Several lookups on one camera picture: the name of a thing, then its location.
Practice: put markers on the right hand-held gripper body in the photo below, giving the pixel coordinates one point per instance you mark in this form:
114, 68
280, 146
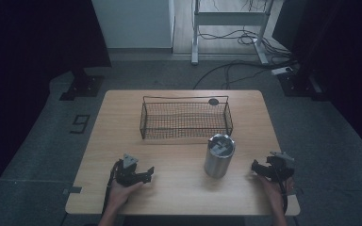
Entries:
280, 168

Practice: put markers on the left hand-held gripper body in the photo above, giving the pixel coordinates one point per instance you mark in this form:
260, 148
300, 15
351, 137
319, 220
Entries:
126, 171

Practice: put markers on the steel tumbler with lid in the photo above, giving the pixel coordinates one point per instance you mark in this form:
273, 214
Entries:
218, 161

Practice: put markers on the person's left hand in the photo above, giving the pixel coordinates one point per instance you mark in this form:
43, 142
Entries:
121, 193

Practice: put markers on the person's right hand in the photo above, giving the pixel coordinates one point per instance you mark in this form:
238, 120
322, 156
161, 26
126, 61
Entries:
271, 191

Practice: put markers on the grey tape piece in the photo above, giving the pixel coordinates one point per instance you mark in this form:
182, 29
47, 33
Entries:
73, 190

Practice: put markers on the round dark basket tag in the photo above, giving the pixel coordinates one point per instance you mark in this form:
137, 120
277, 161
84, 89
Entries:
213, 101

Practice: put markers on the black stand base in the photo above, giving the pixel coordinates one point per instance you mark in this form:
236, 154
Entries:
83, 86
301, 84

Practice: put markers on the white power strip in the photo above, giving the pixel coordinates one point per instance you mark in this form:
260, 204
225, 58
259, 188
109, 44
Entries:
281, 70

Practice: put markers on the dark curtain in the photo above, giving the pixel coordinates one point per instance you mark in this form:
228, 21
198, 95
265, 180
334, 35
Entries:
342, 47
28, 47

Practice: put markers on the white panel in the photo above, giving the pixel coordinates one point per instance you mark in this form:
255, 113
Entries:
135, 23

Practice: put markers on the white metal desk frame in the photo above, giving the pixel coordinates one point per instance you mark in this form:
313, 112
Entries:
229, 19

